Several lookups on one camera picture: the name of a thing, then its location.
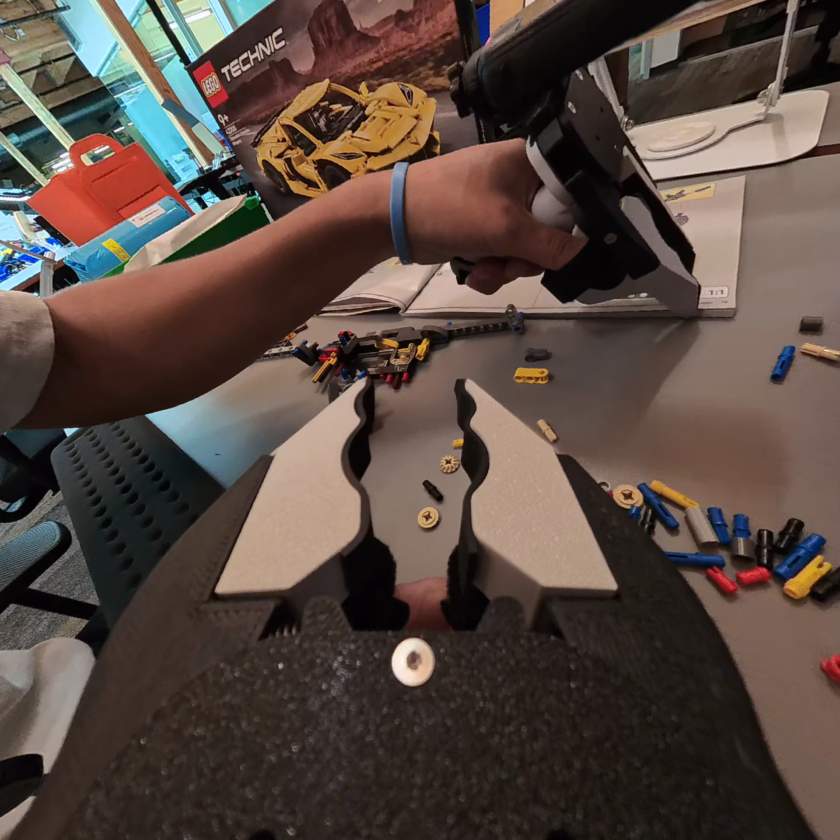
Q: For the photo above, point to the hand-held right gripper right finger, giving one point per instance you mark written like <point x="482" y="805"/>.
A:
<point x="538" y="517"/>

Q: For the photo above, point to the black lego pin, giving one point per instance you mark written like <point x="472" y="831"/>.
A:
<point x="431" y="487"/>

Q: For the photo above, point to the yellow three-hole lego beam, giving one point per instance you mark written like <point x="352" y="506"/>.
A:
<point x="531" y="374"/>

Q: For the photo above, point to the dark grey lego bush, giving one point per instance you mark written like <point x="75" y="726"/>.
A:
<point x="810" y="324"/>

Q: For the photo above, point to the white paper bag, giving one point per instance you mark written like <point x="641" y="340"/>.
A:
<point x="190" y="228"/>

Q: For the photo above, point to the blue lego pin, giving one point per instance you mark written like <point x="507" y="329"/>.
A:
<point x="783" y="362"/>

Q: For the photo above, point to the blue cylinder roll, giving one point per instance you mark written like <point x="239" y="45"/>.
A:
<point x="105" y="252"/>

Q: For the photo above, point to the white shirt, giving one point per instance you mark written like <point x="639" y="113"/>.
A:
<point x="18" y="354"/>

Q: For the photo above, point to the grey mesh office chair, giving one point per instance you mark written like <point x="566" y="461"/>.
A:
<point x="31" y="551"/>

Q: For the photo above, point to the lego set box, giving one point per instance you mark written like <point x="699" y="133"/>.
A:
<point x="262" y="98"/>

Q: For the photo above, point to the white stand base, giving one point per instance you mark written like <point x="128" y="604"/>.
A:
<point x="755" y="137"/>

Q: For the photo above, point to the lego chassis assembly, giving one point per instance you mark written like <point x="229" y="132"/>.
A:
<point x="374" y="347"/>

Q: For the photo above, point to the person's left forearm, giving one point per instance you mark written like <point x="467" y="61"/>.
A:
<point x="197" y="314"/>

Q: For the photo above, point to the tan lego disc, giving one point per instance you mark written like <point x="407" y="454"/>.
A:
<point x="429" y="517"/>

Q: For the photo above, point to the dark grey lego connector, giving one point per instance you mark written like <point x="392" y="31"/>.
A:
<point x="536" y="354"/>

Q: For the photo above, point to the blue wristband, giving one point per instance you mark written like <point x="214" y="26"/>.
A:
<point x="399" y="215"/>

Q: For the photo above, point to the green plastic bin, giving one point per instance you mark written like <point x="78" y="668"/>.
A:
<point x="242" y="228"/>

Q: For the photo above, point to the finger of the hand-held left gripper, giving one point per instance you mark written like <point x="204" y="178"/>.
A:
<point x="663" y="292"/>

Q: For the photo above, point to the instruction booklet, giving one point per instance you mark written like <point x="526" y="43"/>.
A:
<point x="715" y="222"/>

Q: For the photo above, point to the tan lego pin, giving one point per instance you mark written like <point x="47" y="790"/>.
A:
<point x="546" y="429"/>
<point x="820" y="352"/>

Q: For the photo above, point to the pile of lego pins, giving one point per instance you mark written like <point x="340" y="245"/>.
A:
<point x="715" y="524"/>

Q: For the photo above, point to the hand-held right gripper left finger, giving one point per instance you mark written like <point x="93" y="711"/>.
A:
<point x="295" y="511"/>

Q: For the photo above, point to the red plastic tote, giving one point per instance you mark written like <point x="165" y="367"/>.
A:
<point x="98" y="190"/>

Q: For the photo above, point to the person's left hand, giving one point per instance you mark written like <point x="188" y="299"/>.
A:
<point x="472" y="203"/>

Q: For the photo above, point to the tan lego gear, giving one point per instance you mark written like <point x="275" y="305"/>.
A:
<point x="449" y="464"/>

